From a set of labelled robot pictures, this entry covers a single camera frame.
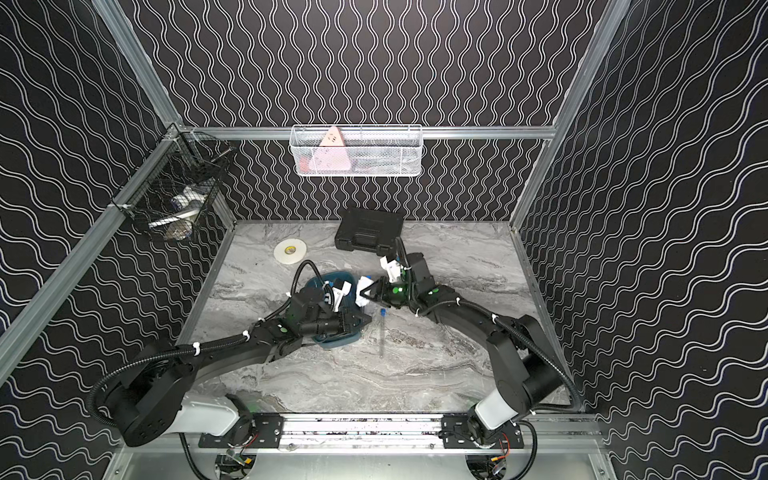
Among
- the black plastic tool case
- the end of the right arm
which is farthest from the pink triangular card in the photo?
the end of the right arm

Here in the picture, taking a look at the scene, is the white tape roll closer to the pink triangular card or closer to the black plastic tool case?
the black plastic tool case

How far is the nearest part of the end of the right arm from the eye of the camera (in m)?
0.69

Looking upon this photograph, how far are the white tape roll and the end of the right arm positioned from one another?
40 centimetres

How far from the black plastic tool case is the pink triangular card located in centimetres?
27

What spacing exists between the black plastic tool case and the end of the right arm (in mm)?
279

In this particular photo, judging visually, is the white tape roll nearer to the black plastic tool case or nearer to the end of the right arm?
the black plastic tool case

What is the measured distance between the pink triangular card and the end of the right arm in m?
0.38

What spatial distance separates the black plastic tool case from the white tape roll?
139 mm

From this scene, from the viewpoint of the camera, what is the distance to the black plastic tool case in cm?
109

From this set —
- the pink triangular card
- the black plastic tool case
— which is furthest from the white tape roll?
the pink triangular card

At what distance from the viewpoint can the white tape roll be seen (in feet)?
3.66

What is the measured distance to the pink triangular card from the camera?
898 millimetres

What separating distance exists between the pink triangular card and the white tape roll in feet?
1.13

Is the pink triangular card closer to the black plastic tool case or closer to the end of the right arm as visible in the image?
the black plastic tool case
